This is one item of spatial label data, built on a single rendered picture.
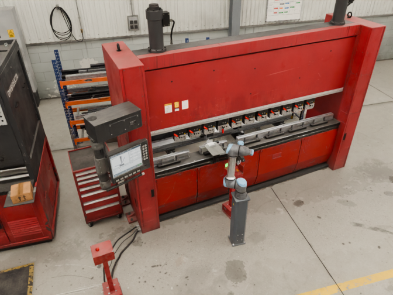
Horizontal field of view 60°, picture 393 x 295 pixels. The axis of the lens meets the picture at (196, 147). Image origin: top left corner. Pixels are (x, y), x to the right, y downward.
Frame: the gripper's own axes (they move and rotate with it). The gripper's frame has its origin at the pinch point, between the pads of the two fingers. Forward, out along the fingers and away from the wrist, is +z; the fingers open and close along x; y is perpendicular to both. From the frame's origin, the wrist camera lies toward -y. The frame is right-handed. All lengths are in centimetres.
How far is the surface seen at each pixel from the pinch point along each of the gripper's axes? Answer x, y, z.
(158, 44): 76, 66, -150
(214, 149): 19.7, 26.8, -14.1
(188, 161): 53, 36, -1
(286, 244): -19, -89, 76
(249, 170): -38, 15, 39
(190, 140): 31, 68, -5
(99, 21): 2, 482, -39
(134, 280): 166, -31, 82
